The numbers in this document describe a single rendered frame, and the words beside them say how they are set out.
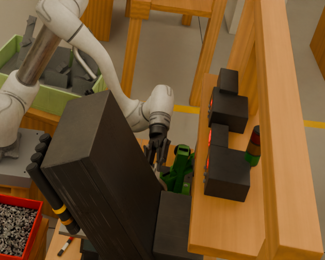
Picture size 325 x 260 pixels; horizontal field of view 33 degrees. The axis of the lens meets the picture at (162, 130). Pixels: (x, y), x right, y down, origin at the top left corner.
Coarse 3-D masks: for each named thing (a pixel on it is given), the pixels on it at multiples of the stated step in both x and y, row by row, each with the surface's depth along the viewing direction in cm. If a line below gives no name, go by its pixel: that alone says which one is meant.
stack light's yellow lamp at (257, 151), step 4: (248, 144) 173; (252, 144) 171; (248, 148) 173; (252, 148) 172; (256, 148) 171; (260, 148) 171; (248, 152) 174; (252, 152) 173; (256, 152) 172; (260, 152) 173
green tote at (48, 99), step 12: (0, 48) 318; (12, 48) 332; (0, 60) 320; (72, 60) 332; (0, 84) 304; (96, 84) 307; (36, 96) 303; (48, 96) 301; (60, 96) 299; (72, 96) 296; (36, 108) 308; (48, 108) 306; (60, 108) 304
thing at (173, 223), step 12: (168, 192) 212; (168, 204) 207; (180, 204) 208; (168, 216) 203; (180, 216) 204; (156, 228) 197; (168, 228) 198; (180, 228) 199; (156, 240) 193; (168, 240) 194; (180, 240) 195; (156, 252) 189; (168, 252) 190; (180, 252) 191
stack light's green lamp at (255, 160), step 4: (244, 156) 177; (248, 156) 174; (252, 156) 173; (256, 156) 174; (260, 156) 175; (248, 160) 175; (252, 160) 174; (256, 160) 175; (252, 164) 175; (256, 164) 176
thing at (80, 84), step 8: (88, 56) 314; (72, 64) 317; (88, 64) 316; (96, 64) 315; (72, 72) 318; (80, 72) 318; (96, 72) 316; (72, 80) 320; (80, 80) 313; (88, 80) 314; (96, 80) 318; (72, 88) 315; (80, 88) 315; (88, 88) 314
